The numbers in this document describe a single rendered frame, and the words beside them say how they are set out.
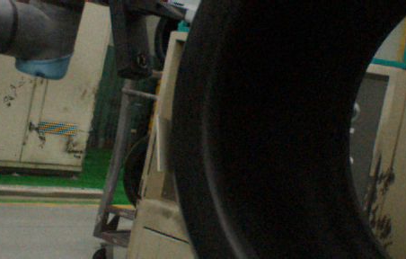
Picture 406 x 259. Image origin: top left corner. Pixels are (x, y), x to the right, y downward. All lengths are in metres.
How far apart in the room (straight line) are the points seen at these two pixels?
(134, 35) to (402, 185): 0.75
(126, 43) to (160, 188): 0.87
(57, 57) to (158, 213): 0.73
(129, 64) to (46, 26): 0.16
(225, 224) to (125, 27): 0.35
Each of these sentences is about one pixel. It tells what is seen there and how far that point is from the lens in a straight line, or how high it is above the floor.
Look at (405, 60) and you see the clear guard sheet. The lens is 1.64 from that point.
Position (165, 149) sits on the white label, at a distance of 0.97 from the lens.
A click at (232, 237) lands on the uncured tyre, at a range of 0.88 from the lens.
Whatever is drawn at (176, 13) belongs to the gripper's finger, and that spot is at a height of 1.25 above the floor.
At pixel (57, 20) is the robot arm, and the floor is 1.22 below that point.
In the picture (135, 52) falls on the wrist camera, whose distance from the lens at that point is 1.14.
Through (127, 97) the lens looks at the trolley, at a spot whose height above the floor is 1.00.
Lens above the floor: 1.17
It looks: 3 degrees down
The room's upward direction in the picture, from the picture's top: 12 degrees clockwise
